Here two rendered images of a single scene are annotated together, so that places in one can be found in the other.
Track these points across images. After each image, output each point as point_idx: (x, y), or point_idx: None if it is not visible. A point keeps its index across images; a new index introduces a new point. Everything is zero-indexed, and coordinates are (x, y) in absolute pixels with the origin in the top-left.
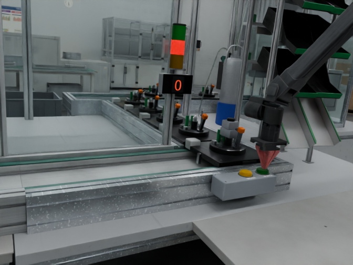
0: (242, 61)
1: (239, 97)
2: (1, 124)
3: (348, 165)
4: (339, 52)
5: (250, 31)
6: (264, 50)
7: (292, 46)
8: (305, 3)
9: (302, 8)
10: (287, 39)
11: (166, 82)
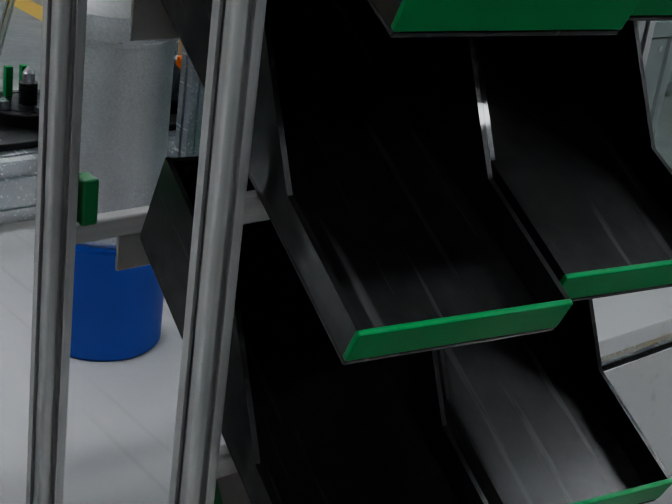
0: (39, 239)
1: (39, 457)
2: None
3: None
4: (665, 211)
5: (74, 45)
6: (175, 196)
7: (328, 295)
8: (413, 4)
9: (395, 35)
10: (300, 220)
11: None
